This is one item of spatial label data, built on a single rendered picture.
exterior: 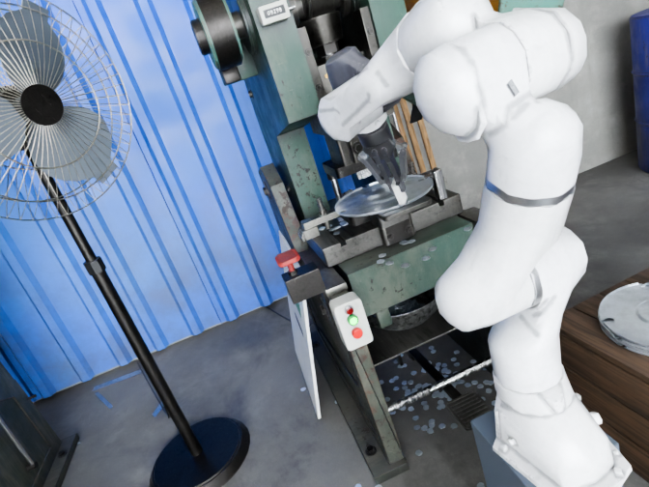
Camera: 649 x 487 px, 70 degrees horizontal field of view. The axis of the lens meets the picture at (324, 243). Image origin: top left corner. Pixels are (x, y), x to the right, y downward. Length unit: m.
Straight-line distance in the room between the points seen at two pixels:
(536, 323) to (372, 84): 0.46
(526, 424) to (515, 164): 0.47
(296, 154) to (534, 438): 1.08
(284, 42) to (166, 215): 1.49
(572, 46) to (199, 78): 2.02
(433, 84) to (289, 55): 0.72
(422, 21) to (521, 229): 0.30
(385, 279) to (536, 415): 0.58
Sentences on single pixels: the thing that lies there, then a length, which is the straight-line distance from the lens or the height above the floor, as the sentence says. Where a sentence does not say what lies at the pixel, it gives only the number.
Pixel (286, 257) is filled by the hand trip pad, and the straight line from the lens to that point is 1.18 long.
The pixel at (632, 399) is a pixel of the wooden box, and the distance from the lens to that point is 1.35.
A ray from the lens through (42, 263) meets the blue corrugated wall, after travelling 2.70.
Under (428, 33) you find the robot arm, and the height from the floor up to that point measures 1.17.
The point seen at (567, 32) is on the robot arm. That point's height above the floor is 1.12.
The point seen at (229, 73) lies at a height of 1.23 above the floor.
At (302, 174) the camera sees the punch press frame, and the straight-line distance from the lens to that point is 1.57.
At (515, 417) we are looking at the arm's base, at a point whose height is 0.54.
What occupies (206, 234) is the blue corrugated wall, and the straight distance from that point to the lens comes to 2.56.
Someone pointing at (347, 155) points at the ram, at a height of 0.92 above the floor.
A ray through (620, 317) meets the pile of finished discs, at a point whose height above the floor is 0.38.
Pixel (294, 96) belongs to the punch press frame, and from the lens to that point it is 1.25.
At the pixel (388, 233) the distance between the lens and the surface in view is 1.32.
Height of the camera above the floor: 1.18
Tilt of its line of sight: 21 degrees down
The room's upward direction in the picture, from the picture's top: 19 degrees counter-clockwise
